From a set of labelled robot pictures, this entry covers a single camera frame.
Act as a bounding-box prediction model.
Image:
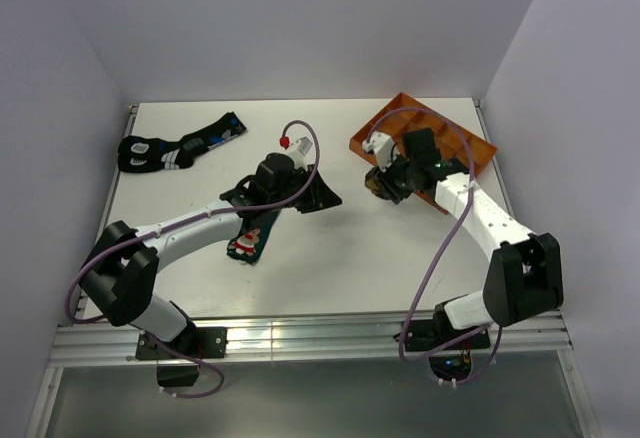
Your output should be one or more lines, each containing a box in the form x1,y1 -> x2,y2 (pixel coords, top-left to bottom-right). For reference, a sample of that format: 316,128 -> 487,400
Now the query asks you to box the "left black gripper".
268,165 -> 342,214

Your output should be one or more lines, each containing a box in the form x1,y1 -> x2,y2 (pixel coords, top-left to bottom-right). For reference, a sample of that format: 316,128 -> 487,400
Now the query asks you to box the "brown argyle sock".
364,166 -> 391,201

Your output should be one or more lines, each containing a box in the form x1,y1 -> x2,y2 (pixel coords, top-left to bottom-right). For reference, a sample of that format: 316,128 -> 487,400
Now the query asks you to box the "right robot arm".
363,128 -> 564,349

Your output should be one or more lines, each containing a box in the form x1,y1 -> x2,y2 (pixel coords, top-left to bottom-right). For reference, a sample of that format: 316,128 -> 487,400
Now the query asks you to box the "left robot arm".
78,153 -> 342,357

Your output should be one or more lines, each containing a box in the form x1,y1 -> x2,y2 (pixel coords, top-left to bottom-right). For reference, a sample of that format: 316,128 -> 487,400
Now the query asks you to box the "orange compartment tray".
349,93 -> 497,212

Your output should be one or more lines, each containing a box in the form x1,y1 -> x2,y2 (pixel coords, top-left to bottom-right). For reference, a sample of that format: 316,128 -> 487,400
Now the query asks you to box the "dark teal sock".
226,211 -> 281,266

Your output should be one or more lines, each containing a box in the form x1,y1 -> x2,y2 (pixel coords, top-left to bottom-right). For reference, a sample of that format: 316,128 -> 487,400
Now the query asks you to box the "black blue sports sock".
117,112 -> 248,174

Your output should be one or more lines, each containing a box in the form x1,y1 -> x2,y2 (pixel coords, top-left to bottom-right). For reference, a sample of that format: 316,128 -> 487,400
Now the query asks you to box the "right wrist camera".
362,131 -> 400,171

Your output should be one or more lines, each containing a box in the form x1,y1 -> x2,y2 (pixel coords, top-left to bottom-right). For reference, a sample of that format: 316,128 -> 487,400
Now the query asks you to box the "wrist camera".
279,136 -> 313,169
362,131 -> 400,171

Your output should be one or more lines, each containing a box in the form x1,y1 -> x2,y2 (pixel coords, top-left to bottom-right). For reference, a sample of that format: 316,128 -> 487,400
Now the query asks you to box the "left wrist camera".
279,136 -> 313,169

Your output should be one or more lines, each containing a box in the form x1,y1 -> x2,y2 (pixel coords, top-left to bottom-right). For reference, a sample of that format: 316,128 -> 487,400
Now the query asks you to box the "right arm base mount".
403,318 -> 491,382

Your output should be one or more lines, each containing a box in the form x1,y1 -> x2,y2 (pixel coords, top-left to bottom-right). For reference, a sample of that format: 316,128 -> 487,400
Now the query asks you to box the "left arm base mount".
134,327 -> 227,391

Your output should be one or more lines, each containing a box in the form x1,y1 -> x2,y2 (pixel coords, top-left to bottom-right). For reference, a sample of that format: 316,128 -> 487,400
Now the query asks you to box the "aluminium front rail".
47,312 -> 573,368

